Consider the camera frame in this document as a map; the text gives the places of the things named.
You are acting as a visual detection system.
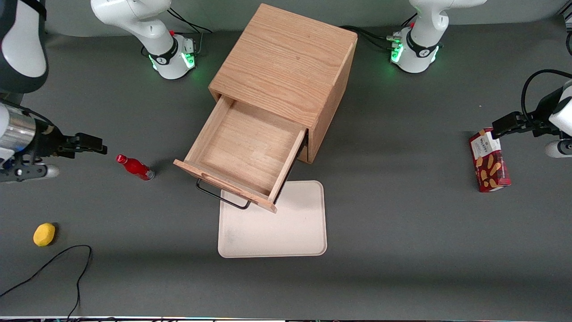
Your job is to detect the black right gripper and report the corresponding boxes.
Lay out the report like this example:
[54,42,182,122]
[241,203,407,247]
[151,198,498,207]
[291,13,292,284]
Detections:
[30,122,108,158]

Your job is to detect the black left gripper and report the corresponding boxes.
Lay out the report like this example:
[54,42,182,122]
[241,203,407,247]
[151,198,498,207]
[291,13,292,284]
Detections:
[492,87,564,140]

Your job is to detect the wooden oak drawer cabinet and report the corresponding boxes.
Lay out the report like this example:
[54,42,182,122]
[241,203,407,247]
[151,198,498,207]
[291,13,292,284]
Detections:
[208,3,359,165]

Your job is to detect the red shortbread cookie box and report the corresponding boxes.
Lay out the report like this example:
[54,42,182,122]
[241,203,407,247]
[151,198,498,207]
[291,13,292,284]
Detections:
[468,127,512,193]

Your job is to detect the red plastic bottle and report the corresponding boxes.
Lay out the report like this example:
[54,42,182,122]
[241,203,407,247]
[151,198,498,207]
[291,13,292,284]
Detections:
[116,154,156,182]

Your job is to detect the yellow lemon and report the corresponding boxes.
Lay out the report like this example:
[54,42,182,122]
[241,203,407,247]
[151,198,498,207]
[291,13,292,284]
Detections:
[33,223,56,247]

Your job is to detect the cream plastic tray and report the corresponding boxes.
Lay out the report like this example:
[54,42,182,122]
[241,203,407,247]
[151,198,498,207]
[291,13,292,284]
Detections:
[217,180,328,258]

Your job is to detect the black left wrist cable loop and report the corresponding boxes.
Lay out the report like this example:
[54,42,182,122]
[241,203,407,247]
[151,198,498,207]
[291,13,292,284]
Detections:
[520,69,572,127]

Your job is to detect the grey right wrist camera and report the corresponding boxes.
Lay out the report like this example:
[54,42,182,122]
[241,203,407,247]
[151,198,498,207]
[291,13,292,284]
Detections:
[0,157,60,183]

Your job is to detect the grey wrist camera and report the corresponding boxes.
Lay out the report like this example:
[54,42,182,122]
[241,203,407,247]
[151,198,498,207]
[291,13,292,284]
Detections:
[544,139,572,158]
[0,157,60,183]

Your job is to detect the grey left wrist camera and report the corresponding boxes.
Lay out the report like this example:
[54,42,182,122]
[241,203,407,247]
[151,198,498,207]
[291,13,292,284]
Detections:
[544,139,572,158]

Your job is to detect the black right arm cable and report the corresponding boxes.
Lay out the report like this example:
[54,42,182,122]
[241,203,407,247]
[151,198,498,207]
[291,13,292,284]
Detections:
[0,101,55,132]

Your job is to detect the thin black table cable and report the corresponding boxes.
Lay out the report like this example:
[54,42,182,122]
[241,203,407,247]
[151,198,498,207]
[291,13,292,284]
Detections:
[0,245,93,321]

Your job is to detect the black right arm base cables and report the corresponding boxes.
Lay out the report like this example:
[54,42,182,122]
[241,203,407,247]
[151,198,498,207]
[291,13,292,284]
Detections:
[168,8,214,55]

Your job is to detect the black arm base cables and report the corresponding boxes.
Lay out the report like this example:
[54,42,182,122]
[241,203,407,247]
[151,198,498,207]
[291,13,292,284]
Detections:
[340,13,419,52]
[168,8,214,55]

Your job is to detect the black left arm base cables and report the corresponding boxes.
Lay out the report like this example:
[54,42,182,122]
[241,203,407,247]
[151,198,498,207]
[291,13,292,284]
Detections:
[340,13,419,52]

